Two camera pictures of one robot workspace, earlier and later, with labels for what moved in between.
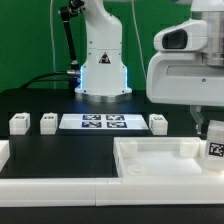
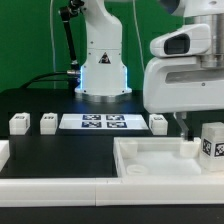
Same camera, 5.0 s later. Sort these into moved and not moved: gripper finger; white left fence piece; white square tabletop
Moved: gripper finger
Not moved: white square tabletop; white left fence piece
